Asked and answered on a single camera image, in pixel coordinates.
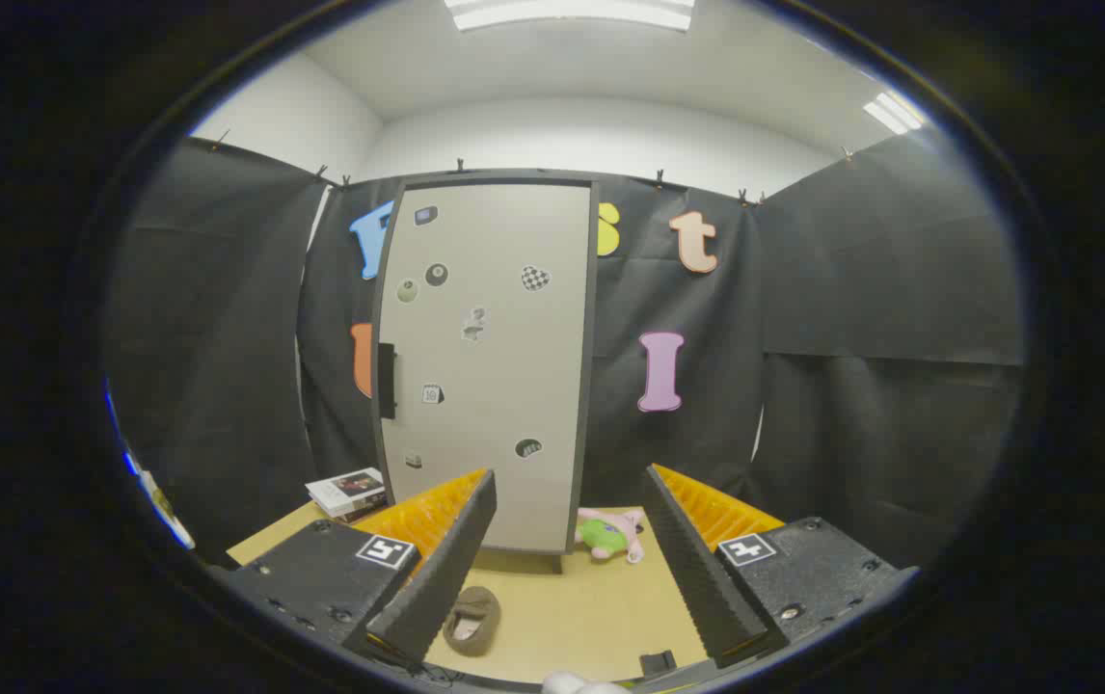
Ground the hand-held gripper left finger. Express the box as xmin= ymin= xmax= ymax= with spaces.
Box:
xmin=225 ymin=469 xmax=498 ymax=668

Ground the grey shoe cabinet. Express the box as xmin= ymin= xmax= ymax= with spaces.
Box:
xmin=369 ymin=172 xmax=602 ymax=576

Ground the long ceiling light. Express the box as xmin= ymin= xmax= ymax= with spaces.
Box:
xmin=445 ymin=0 xmax=696 ymax=33

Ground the black backdrop cloth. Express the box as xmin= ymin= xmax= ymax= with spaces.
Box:
xmin=104 ymin=130 xmax=1028 ymax=570

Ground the black door handle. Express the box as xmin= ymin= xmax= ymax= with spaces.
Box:
xmin=376 ymin=343 xmax=398 ymax=421

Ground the small ceiling light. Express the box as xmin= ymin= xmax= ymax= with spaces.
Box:
xmin=863 ymin=92 xmax=926 ymax=136

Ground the brown fuzzy slipper shoe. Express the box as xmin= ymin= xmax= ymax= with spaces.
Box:
xmin=444 ymin=585 xmax=503 ymax=658

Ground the white side desk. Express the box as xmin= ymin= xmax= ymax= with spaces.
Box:
xmin=123 ymin=448 xmax=195 ymax=550

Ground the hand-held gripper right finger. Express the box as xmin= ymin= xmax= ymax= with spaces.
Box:
xmin=642 ymin=465 xmax=920 ymax=669

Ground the pink and green plush toy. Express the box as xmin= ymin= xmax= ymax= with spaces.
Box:
xmin=576 ymin=508 xmax=647 ymax=565

